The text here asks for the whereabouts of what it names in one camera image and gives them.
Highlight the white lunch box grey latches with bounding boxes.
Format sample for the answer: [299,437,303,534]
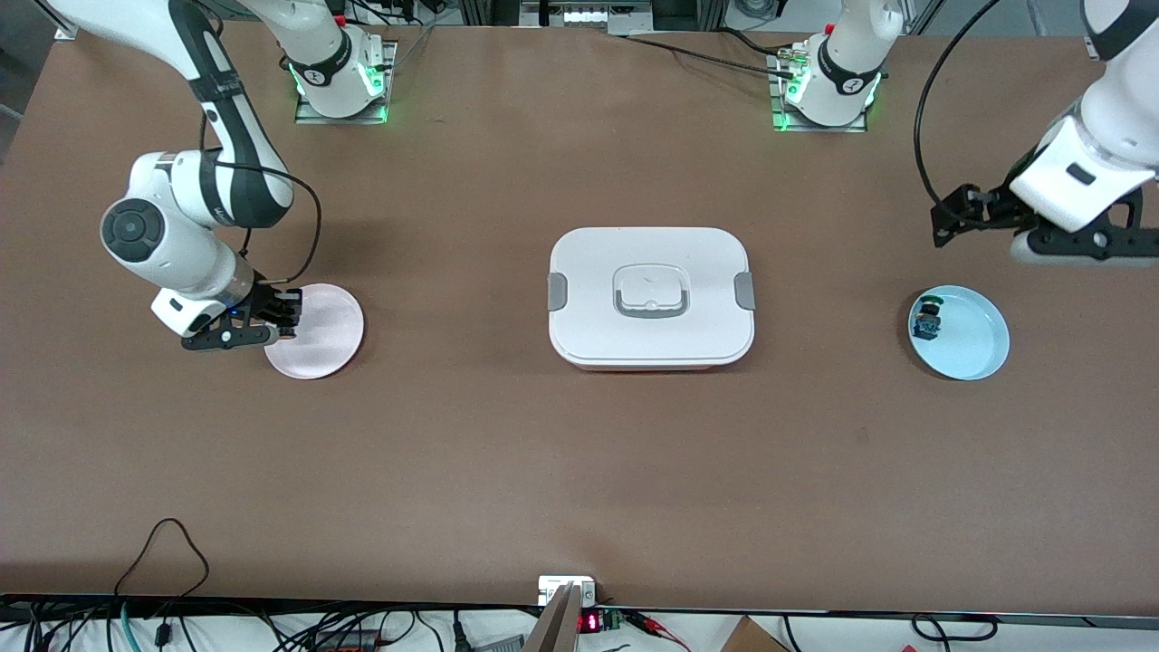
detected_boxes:
[547,226,756,372]

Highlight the black coiled floor cable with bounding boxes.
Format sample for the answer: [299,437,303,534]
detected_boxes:
[910,614,999,644]

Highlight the white rack device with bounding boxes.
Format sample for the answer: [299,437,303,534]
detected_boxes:
[521,0,655,33]

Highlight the thin grey cable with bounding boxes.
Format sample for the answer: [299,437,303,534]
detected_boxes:
[385,25,437,73]

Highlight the brown cardboard piece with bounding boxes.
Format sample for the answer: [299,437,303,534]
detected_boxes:
[720,616,789,652]

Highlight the silver camera mount bracket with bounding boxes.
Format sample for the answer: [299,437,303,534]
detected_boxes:
[525,575,599,652]

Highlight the red wire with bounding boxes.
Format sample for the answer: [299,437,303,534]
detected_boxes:
[629,611,691,651]

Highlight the light blue round plate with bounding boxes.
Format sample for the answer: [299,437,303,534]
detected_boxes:
[907,285,1011,381]

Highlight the black cable with metal plug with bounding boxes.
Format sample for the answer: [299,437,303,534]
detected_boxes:
[197,91,323,286]

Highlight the thin black looped cable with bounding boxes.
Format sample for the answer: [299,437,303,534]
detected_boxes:
[113,518,211,599]

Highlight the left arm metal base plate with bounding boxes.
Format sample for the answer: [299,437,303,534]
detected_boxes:
[770,50,870,134]

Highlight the pink round plate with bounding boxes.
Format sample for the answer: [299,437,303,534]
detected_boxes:
[264,283,365,379]

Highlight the long black base cable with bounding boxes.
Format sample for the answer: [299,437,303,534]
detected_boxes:
[611,34,798,78]

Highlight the black table edge rail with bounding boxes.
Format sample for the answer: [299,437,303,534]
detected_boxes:
[0,593,1159,628]

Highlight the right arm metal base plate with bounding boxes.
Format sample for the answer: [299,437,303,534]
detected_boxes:
[293,41,398,125]

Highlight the aluminium rack frame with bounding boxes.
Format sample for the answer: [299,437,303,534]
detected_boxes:
[460,0,730,37]

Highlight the short black base cable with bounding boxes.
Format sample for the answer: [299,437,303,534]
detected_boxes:
[720,27,793,57]

